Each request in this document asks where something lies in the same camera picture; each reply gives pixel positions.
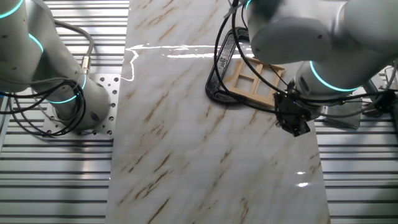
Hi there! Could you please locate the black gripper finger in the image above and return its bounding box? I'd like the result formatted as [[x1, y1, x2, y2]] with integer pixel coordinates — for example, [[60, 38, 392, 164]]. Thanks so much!
[[278, 121, 295, 133], [292, 121, 311, 138]]

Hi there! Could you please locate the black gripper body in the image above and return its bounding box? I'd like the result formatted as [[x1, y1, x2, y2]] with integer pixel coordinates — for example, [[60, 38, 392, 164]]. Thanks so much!
[[273, 89, 313, 123]]

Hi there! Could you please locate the silver digital kitchen scale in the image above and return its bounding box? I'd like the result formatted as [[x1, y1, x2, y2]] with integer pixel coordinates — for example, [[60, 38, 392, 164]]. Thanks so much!
[[323, 104, 363, 130]]

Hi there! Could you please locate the white marble pattern board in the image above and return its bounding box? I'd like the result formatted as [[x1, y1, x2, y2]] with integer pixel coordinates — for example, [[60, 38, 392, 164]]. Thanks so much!
[[105, 0, 332, 224]]

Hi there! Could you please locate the wooden miniature window frame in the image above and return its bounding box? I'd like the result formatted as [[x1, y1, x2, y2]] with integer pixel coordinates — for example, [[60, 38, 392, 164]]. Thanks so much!
[[225, 57, 286, 107]]

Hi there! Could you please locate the white cable tie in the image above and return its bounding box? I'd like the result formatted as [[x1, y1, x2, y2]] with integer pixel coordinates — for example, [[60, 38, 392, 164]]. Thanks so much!
[[223, 2, 241, 19]]

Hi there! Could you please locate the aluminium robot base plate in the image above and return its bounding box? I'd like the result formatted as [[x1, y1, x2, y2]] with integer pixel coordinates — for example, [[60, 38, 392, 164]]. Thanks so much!
[[42, 73, 122, 141]]

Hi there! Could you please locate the grey cable with metal connector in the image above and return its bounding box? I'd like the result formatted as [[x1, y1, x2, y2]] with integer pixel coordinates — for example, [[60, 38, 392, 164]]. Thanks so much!
[[52, 19, 95, 77]]

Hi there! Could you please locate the black cable bundle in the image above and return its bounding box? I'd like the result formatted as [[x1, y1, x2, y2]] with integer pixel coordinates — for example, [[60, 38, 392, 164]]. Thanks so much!
[[0, 77, 88, 138]]

